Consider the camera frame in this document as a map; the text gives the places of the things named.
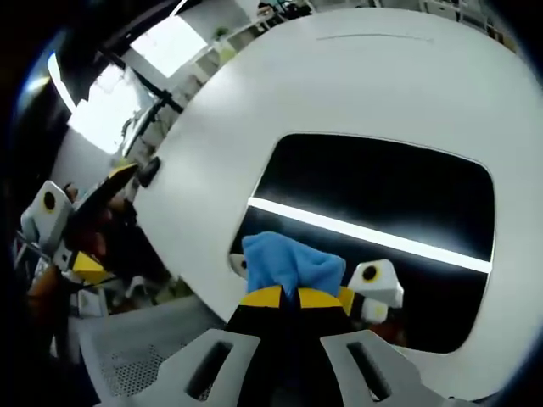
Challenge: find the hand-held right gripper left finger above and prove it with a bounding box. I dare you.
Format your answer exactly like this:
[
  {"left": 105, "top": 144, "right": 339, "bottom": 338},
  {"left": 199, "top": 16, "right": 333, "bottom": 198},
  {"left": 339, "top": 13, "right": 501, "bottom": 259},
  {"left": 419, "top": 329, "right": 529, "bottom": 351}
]
[{"left": 155, "top": 284, "right": 285, "bottom": 407}]

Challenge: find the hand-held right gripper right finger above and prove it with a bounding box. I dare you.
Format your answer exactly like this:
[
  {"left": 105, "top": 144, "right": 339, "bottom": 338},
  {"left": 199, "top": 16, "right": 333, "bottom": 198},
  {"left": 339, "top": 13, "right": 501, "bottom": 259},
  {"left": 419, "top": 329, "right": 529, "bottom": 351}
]
[{"left": 295, "top": 287, "right": 422, "bottom": 407}]

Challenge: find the blue cleaning cloth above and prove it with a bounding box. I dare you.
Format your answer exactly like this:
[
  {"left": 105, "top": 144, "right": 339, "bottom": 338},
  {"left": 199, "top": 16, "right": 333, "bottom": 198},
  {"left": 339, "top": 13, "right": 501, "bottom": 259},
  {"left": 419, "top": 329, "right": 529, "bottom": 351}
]
[{"left": 240, "top": 230, "right": 347, "bottom": 298}]

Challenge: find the dark mirror with white frame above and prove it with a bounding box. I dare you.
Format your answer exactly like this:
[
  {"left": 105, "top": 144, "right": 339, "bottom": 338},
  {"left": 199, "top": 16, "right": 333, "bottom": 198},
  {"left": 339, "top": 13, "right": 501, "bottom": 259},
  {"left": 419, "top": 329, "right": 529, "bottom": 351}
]
[{"left": 227, "top": 131, "right": 496, "bottom": 355}]

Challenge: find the white perforated basket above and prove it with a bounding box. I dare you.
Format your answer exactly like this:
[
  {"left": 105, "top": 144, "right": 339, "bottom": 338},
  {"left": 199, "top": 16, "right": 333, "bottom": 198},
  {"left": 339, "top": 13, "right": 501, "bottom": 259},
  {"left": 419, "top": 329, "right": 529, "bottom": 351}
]
[{"left": 78, "top": 294, "right": 226, "bottom": 407}]

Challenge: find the black tripod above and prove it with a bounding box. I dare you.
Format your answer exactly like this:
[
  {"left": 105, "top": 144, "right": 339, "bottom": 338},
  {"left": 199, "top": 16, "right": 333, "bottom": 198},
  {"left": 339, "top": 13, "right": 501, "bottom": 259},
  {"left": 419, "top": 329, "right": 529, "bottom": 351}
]
[{"left": 96, "top": 49, "right": 185, "bottom": 125}]

